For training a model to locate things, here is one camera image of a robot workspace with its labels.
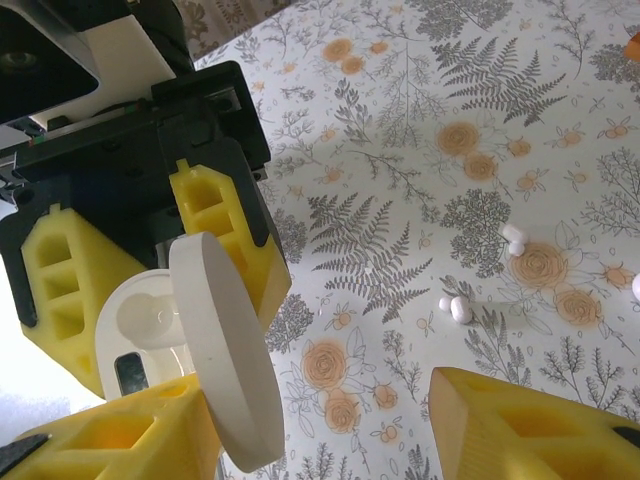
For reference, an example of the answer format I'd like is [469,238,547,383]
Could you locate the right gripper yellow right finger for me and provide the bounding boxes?
[428,367,640,480]

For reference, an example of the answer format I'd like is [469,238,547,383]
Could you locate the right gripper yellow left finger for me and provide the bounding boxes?
[0,374,224,480]

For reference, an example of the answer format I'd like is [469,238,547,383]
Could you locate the white round earbud case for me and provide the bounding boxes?
[93,232,286,474]

